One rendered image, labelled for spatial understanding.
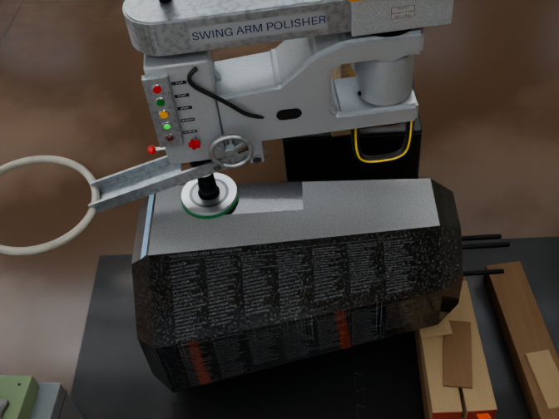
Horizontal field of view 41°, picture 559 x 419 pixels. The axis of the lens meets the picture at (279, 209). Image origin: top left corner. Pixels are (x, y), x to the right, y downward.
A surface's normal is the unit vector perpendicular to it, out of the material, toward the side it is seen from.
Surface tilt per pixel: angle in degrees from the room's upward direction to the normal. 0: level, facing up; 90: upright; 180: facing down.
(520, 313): 0
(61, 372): 0
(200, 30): 90
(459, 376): 0
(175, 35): 90
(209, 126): 90
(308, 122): 90
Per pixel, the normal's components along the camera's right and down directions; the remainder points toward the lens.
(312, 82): 0.11, 0.75
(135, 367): -0.08, -0.66
